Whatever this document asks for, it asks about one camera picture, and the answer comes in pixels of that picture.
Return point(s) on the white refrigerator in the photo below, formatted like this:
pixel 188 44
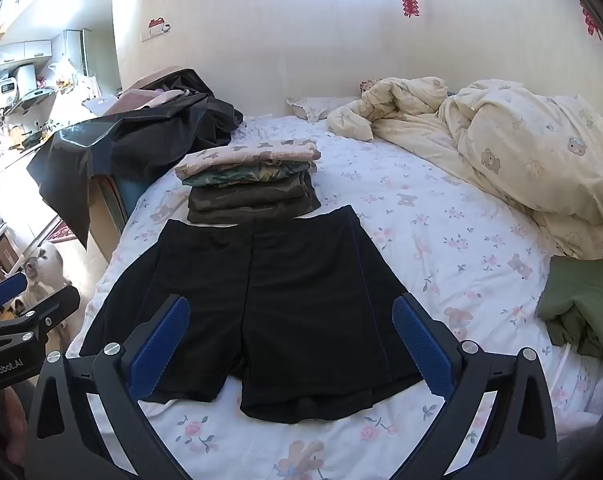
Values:
pixel 76 52

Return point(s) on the brown folded pants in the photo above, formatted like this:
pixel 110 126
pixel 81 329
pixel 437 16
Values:
pixel 251 213

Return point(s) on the wall switch with red sticker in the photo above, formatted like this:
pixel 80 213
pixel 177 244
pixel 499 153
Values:
pixel 154 30

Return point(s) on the black shiny cloth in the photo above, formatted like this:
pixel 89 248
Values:
pixel 146 135

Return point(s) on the pink cloth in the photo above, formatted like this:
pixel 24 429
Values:
pixel 136 100

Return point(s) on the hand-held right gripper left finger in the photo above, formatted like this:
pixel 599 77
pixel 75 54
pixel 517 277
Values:
pixel 161 345

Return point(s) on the cream bear-print duvet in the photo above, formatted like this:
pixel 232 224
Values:
pixel 521 135

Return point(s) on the white wall cabinets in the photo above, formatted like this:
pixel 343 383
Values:
pixel 26 52

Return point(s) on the white water heater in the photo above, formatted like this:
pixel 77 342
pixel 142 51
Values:
pixel 1 90

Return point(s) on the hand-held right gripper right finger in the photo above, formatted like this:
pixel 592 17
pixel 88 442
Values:
pixel 421 350

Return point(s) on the black shorts pants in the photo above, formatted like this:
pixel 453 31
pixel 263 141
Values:
pixel 281 310

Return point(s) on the green folded garment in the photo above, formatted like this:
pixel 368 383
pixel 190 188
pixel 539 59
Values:
pixel 576 290

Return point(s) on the camouflage folded garment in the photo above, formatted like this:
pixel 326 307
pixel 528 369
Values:
pixel 241 175

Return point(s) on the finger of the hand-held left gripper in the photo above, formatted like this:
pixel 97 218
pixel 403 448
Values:
pixel 56 305
pixel 4 289

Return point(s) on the white floral bed sheet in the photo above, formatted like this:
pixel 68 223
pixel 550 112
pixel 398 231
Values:
pixel 406 220

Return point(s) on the white and grey cat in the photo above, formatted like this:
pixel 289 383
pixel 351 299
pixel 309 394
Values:
pixel 49 265

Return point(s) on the white frilled pillow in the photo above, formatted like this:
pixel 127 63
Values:
pixel 316 106

